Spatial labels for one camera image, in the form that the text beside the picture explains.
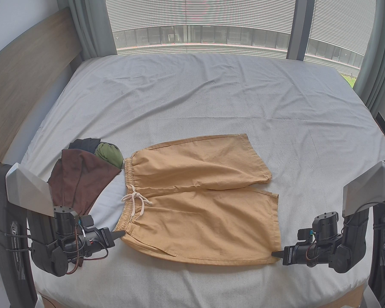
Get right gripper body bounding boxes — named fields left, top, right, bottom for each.
left=282, top=243, right=312, bottom=266

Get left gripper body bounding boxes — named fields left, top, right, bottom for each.
left=83, top=226, right=117, bottom=249

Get tan shorts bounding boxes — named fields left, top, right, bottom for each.
left=115, top=133, right=282, bottom=265

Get bed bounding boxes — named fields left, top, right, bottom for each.
left=0, top=7, right=385, bottom=308

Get pale grey garment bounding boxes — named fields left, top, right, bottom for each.
left=90, top=172, right=129, bottom=232

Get brown garment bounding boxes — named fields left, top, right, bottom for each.
left=47, top=149, right=122, bottom=217

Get green garment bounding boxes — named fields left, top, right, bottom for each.
left=95, top=142, right=124, bottom=169

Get black garment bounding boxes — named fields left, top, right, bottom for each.
left=68, top=137, right=101, bottom=156

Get grey-green curtain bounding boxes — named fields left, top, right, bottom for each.
left=353, top=0, right=385, bottom=118
left=53, top=0, right=117, bottom=60

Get window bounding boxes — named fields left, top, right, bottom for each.
left=102, top=0, right=377, bottom=86

